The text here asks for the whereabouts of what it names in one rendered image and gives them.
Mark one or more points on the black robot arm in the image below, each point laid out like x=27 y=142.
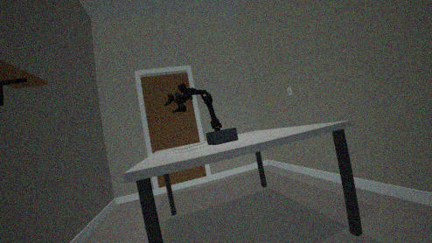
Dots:
x=208 y=100

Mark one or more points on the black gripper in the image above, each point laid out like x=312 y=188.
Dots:
x=181 y=107

